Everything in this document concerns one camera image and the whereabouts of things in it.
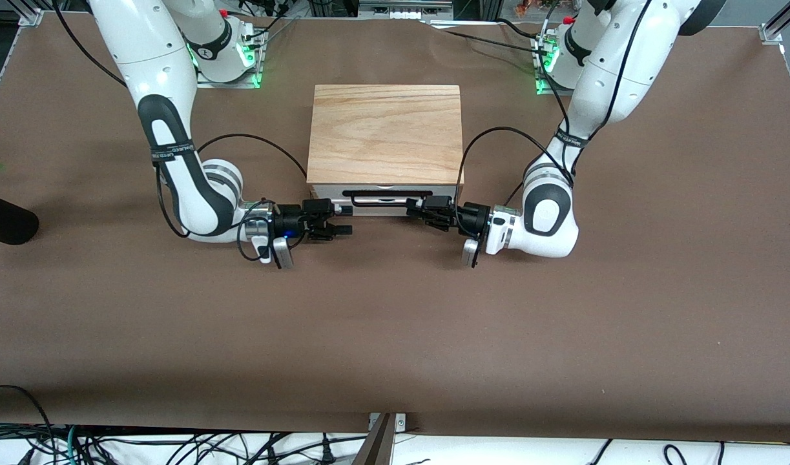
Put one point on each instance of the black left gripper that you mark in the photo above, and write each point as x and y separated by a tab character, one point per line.
473	218

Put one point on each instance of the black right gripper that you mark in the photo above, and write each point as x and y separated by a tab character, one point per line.
289	219

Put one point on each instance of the white top-row drawer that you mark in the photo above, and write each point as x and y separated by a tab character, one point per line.
323	192

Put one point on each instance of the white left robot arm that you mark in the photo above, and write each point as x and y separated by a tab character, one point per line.
550	226

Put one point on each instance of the wooden drawer cabinet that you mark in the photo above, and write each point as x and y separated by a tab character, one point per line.
385	135

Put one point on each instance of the grey power strip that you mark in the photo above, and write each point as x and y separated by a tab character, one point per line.
401	11

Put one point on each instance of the orange red object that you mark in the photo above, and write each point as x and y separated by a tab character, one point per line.
527	8

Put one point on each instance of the dark slanted pole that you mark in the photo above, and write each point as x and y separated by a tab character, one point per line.
375	449

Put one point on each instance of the black cylindrical object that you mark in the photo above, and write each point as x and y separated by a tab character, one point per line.
7	223

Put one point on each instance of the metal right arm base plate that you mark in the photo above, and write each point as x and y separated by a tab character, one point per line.
239	84

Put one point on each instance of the silver rail strip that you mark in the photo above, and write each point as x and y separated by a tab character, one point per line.
472	24

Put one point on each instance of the metal edge bracket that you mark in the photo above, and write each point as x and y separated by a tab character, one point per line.
401	423

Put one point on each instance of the aluminium frame profile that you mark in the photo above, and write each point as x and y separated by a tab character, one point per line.
772	31
30	17

